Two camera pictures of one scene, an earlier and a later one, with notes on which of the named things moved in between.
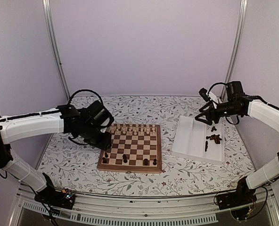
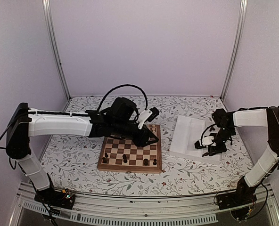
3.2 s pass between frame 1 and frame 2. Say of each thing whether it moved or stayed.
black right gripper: moved
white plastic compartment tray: stayed
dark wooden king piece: stayed
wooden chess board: stayed
